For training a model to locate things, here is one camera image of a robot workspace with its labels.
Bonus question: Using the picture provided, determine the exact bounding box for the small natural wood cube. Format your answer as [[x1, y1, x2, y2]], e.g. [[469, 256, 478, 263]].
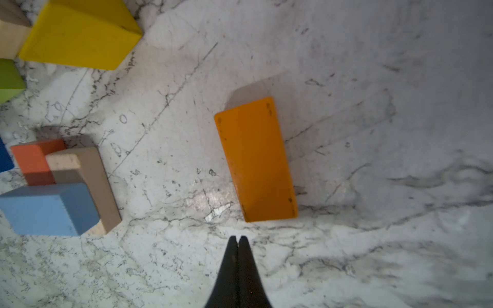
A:
[[0, 0, 31, 60]]

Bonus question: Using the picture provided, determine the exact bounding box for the orange wood block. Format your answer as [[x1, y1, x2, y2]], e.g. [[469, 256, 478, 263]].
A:
[[214, 97, 298, 222]]

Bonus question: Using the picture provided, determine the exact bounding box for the natural tan wood block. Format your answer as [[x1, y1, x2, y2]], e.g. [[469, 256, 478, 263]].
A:
[[46, 147, 122, 236]]

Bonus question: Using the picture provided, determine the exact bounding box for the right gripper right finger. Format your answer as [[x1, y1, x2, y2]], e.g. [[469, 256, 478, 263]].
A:
[[238, 236, 272, 307]]

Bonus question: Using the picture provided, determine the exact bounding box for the red-orange wood block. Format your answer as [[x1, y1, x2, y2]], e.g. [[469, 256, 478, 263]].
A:
[[11, 139, 66, 186]]

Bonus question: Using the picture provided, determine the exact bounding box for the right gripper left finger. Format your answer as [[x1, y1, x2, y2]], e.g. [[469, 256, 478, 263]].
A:
[[205, 236, 238, 308]]

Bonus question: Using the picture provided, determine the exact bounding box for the lime green wood cube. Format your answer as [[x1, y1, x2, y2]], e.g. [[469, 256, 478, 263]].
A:
[[0, 59, 26, 104]]

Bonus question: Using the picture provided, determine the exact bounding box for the light blue wood block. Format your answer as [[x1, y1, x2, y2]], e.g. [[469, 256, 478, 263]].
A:
[[1, 183, 100, 237]]

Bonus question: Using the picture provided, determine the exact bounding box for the dark blue wood cube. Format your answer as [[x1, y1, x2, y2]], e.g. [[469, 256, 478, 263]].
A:
[[0, 139, 14, 173]]

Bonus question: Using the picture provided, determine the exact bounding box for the yellow wedge wood block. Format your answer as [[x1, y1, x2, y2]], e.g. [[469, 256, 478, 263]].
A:
[[19, 1, 143, 70]]

